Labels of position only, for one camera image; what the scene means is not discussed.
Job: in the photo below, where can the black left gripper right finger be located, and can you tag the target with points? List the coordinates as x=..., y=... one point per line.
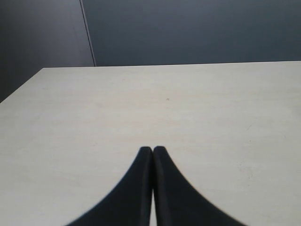
x=177, y=202

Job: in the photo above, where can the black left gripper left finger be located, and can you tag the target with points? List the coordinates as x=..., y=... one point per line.
x=129, y=202

